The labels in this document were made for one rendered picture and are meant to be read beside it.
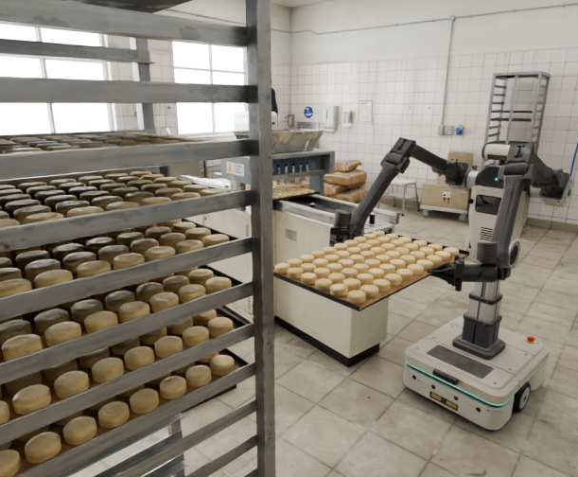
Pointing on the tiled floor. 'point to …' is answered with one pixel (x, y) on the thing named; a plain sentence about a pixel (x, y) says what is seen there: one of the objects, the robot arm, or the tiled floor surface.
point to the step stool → (404, 192)
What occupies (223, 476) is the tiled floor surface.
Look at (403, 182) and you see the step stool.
